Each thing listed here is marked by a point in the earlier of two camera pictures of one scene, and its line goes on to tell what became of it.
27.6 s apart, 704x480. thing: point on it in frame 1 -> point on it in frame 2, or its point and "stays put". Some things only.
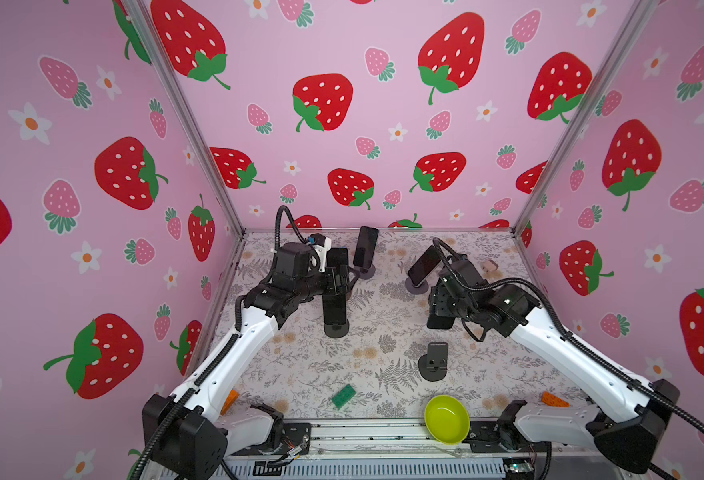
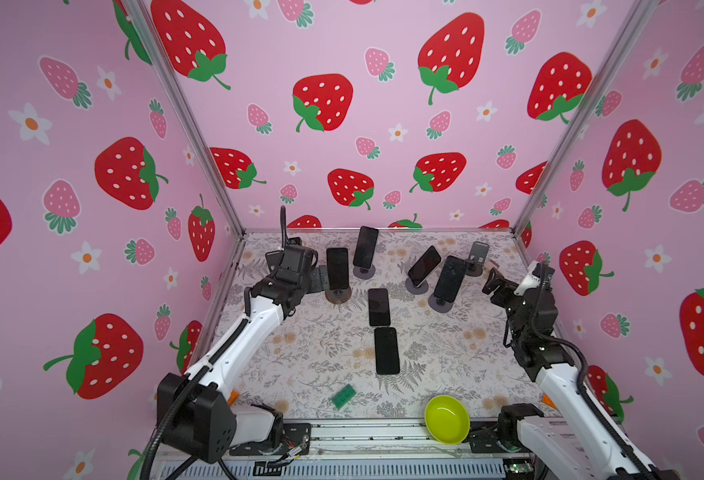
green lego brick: [343, 396] stays put
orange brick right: [552, 400] stays put
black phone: [423, 266] stays put
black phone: [336, 287] -> [379, 310]
